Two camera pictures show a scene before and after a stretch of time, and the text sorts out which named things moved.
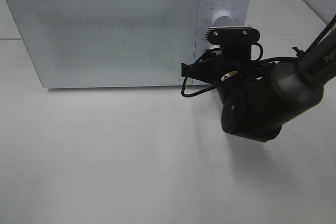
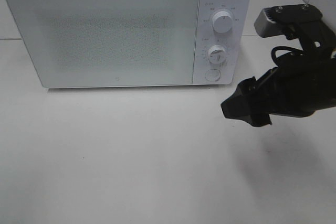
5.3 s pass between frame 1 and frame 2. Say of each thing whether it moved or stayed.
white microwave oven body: stayed
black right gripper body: moved
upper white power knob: stayed
